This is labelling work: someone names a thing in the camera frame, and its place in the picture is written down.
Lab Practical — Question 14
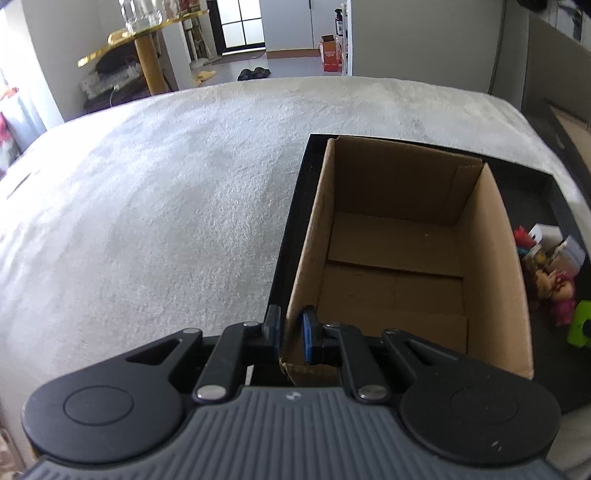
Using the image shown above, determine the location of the brown cardboard box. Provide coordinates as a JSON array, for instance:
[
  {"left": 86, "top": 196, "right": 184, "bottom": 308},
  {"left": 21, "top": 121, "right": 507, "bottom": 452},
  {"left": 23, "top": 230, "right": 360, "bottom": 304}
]
[{"left": 281, "top": 136, "right": 534, "bottom": 386}]

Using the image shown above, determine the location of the red toy figure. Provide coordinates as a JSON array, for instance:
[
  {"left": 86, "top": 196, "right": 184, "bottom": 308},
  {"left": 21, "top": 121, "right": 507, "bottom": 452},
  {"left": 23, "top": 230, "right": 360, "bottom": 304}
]
[{"left": 513, "top": 226, "right": 537, "bottom": 251}]

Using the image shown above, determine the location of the pink doll figure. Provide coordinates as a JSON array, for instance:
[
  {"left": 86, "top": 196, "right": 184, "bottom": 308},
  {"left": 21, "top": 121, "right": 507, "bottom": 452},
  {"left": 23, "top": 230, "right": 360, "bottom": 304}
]
[{"left": 534, "top": 269, "right": 576, "bottom": 327}]

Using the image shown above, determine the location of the lime green toy cube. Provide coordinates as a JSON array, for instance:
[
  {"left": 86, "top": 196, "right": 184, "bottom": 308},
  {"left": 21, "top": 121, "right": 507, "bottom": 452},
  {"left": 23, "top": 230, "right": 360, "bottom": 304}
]
[{"left": 567, "top": 300, "right": 591, "bottom": 348}]

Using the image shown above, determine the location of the white small box toy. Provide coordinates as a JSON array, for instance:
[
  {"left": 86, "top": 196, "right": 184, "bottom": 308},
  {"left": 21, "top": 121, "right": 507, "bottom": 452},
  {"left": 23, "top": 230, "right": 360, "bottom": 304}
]
[{"left": 529, "top": 223, "right": 586, "bottom": 277}]

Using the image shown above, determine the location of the black shallow tray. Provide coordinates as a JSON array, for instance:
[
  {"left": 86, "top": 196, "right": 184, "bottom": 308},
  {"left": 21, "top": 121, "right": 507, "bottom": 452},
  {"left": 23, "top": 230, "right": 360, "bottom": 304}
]
[{"left": 269, "top": 134, "right": 590, "bottom": 414}]

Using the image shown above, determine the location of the yellow slippers pair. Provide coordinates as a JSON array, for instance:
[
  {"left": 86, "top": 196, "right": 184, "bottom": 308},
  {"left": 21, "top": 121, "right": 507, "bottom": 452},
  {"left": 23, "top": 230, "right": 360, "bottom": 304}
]
[{"left": 193, "top": 70, "right": 216, "bottom": 86}]

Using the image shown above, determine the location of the black slippers pair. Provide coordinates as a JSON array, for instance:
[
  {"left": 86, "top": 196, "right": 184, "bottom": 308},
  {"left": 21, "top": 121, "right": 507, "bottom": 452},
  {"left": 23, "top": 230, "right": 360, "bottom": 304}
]
[{"left": 238, "top": 67, "right": 271, "bottom": 81}]

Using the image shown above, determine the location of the gold round side table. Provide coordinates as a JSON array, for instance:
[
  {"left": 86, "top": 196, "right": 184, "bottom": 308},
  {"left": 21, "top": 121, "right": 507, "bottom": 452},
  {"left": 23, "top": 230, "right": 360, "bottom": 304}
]
[{"left": 77, "top": 9, "right": 209, "bottom": 96}]

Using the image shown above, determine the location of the dark framed wooden board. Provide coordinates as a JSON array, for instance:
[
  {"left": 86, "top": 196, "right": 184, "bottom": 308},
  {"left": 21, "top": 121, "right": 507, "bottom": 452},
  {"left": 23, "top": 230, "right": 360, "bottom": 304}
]
[{"left": 548, "top": 103, "right": 591, "bottom": 204}]

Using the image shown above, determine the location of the orange red carton box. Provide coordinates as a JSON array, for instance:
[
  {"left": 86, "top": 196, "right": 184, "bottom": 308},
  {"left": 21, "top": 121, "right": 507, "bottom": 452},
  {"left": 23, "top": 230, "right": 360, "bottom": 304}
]
[{"left": 320, "top": 35, "right": 342, "bottom": 73}]

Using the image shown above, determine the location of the clear glass jar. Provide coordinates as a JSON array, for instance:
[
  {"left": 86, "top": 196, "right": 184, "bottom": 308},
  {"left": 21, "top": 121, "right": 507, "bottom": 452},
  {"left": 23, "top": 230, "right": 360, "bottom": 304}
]
[{"left": 118, "top": 0, "right": 162, "bottom": 34}]

